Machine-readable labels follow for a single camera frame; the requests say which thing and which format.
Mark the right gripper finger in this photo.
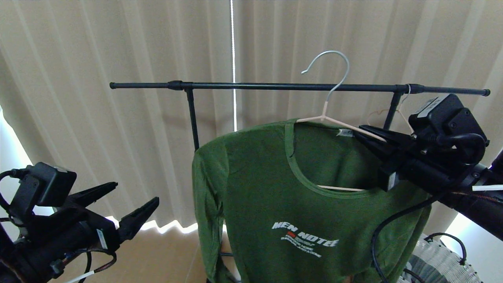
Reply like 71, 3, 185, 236
352, 132, 409, 167
360, 126, 419, 151

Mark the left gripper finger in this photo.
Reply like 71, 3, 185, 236
118, 197, 160, 243
67, 182, 118, 208

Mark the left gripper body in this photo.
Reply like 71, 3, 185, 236
16, 206, 120, 272

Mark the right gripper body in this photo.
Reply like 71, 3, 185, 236
379, 157, 472, 192

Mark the pink clothes hanger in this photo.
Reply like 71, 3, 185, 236
297, 50, 387, 192
367, 105, 415, 136

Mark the green long-sleeved shirt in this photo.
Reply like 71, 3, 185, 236
192, 119, 431, 283

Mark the white laundry basket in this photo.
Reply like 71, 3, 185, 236
401, 233, 484, 283

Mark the black clothes rack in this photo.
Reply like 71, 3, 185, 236
109, 81, 491, 258

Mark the beige curtain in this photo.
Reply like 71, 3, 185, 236
0, 0, 503, 236

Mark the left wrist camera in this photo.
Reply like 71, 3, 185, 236
8, 162, 77, 221

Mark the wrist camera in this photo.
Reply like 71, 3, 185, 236
8, 162, 77, 221
409, 94, 490, 160

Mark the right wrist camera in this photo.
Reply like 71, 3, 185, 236
409, 94, 490, 160

